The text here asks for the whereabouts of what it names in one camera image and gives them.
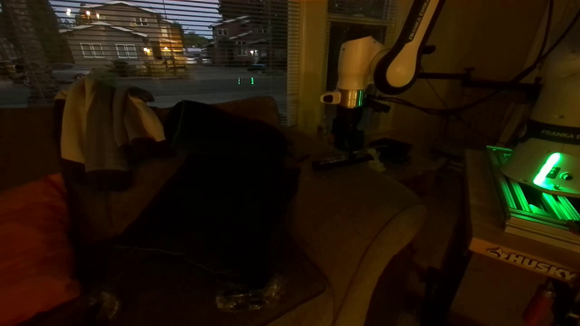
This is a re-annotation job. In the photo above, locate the dark blanket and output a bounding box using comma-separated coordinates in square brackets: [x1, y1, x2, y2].
[114, 99, 302, 286]

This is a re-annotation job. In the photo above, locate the Husky tool cabinet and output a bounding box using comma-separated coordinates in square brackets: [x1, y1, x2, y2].
[449, 146, 580, 326]

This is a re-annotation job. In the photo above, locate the window blind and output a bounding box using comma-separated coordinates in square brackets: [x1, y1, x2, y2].
[0, 0, 289, 110]

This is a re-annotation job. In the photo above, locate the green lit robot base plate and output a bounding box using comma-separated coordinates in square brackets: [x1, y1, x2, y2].
[485, 143, 580, 230]

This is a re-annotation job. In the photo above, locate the clear crumpled plastic wrapper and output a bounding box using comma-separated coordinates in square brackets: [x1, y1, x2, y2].
[213, 277, 286, 313]

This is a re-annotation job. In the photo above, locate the white cloth garment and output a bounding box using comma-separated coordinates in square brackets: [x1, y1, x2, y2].
[54, 70, 166, 175]

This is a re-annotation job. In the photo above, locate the red bottle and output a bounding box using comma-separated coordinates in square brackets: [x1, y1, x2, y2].
[521, 279, 558, 326]

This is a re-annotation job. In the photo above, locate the black mounting bar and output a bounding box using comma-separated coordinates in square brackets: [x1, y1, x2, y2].
[414, 67, 543, 101]

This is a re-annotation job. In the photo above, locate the orange cushion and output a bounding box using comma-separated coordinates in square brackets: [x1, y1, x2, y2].
[0, 172, 81, 326]

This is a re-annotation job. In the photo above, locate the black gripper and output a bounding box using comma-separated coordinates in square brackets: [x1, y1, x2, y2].
[333, 105, 367, 163]

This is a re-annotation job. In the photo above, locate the beige fabric sofa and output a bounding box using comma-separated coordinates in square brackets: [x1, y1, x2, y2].
[0, 96, 427, 326]

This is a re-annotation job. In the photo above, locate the black remote control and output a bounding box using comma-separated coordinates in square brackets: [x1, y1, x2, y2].
[311, 150, 375, 172]

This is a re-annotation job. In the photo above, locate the small black box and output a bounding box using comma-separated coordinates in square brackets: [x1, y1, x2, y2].
[367, 137, 413, 163]

